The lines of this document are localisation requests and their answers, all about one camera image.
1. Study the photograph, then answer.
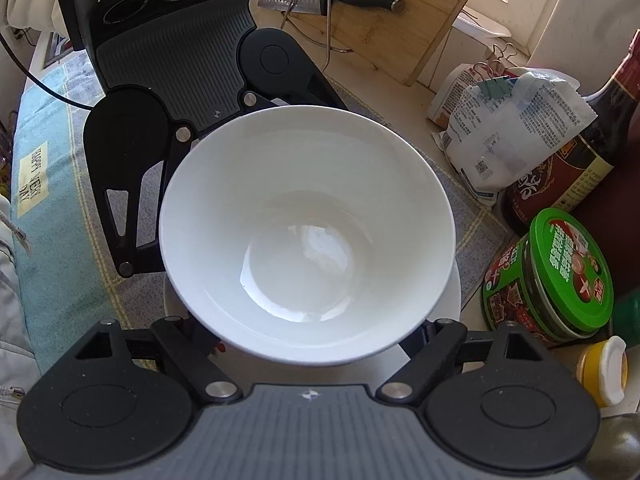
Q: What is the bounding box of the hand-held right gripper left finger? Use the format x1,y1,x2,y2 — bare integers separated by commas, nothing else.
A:
75,316,244,405

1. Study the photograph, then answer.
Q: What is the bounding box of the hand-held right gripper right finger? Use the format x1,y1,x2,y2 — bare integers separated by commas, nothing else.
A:
375,317,571,403

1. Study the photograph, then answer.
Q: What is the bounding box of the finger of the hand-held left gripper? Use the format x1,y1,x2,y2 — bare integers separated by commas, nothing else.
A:
241,42,349,111
92,126,197,278

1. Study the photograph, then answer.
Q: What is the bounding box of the white fruit print plate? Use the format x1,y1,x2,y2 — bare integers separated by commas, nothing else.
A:
163,260,462,361

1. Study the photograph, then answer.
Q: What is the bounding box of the white floral bowl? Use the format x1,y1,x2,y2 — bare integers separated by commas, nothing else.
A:
159,105,457,367

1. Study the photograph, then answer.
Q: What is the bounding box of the bamboo cutting board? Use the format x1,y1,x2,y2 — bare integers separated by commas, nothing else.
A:
250,0,493,86

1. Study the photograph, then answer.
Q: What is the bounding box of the orange white packet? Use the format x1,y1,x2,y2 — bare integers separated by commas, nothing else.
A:
427,62,501,131

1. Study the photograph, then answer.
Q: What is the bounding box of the green lid jar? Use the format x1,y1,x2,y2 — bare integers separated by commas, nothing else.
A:
482,207,615,348

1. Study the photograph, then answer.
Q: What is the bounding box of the teal binder clip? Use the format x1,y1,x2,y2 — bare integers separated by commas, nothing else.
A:
472,45,522,107

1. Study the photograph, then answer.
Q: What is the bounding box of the white plastic tray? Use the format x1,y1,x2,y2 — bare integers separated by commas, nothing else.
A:
452,10,512,41

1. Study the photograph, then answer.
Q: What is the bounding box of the yellow lid jar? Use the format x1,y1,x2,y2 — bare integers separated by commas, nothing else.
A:
575,335,630,408

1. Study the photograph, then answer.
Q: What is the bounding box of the white printed bag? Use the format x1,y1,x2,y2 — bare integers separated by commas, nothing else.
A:
440,71,598,206

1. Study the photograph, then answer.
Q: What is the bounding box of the dark olive bottle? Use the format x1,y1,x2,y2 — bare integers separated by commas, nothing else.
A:
584,404,640,480

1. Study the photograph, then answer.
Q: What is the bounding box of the dark soy sauce bottle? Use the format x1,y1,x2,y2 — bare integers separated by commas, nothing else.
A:
500,30,640,236

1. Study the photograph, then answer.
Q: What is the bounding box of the metal wire rack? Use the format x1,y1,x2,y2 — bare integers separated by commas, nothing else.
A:
280,0,353,73

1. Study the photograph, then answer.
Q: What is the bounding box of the black cable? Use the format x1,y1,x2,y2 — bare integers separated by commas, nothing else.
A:
0,25,98,110

